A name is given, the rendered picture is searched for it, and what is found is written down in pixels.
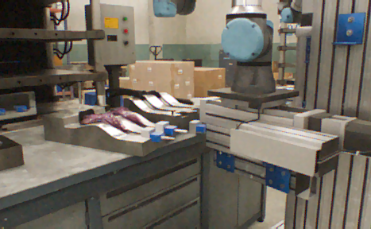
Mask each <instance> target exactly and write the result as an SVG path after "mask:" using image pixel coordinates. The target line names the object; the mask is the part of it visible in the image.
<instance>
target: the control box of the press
mask: <svg viewBox="0 0 371 229"><path fill-rule="evenodd" d="M100 10H101V29H102V30H104V31H105V33H106V38H105V39H104V40H103V41H102V49H103V67H104V68H105V69H106V71H107V72H108V80H109V87H120V78H119V71H120V68H121V66H123V65H124V67H125V66H126V65H127V64H136V54H135V23H134V8H133V7H132V6H119V5H113V4H102V3H100ZM84 12H85V22H86V30H87V31H89V30H90V29H91V11H90V5H84ZM87 55H88V64H89V66H94V65H93V46H92V41H91V40H90V39H87ZM108 104H109V103H108ZM120 106H121V102H120V96H118V97H114V98H113V99H112V100H111V101H110V104H109V110H110V108H116V107H120Z"/></svg>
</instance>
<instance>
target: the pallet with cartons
mask: <svg viewBox="0 0 371 229"><path fill-rule="evenodd" d="M194 78H195V89H194V90H195V98H201V99H203V98H207V97H211V96H208V95H207V90H216V89H221V88H226V83H225V78H226V69H225V68H195V74H194Z"/></svg>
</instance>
